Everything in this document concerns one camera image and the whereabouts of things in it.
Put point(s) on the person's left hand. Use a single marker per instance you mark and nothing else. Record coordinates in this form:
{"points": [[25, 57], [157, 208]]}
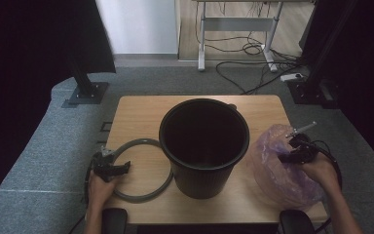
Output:
{"points": [[99, 191]]}

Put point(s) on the white desk frame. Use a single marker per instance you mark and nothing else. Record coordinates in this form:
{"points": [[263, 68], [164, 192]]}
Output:
{"points": [[237, 24]]}

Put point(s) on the person's right hand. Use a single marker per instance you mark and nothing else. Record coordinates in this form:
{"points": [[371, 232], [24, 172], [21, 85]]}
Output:
{"points": [[323, 172]]}

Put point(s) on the black chair armrest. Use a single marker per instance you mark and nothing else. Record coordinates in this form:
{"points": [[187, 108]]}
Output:
{"points": [[295, 222], [114, 221]]}

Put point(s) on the black curtain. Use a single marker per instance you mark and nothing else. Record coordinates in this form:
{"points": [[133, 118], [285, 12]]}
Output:
{"points": [[29, 65], [366, 81]]}

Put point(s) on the black stand with base plate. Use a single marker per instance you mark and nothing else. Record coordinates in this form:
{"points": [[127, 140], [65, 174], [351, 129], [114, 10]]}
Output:
{"points": [[87, 92]]}

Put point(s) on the white power strip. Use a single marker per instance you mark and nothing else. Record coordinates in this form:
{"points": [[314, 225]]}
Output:
{"points": [[291, 77]]}

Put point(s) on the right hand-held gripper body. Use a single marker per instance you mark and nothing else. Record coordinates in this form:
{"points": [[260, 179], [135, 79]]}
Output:
{"points": [[305, 151]]}

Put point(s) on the purple plastic bag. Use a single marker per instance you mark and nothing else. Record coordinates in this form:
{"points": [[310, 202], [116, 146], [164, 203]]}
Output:
{"points": [[282, 185]]}

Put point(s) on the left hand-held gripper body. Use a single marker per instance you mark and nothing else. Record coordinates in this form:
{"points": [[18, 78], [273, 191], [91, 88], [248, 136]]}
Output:
{"points": [[104, 167]]}

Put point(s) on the black metal stand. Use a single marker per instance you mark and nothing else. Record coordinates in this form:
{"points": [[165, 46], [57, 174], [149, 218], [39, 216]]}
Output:
{"points": [[311, 87]]}

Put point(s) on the black plastic trash bin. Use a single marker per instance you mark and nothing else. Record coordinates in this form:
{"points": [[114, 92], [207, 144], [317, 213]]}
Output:
{"points": [[204, 182]]}

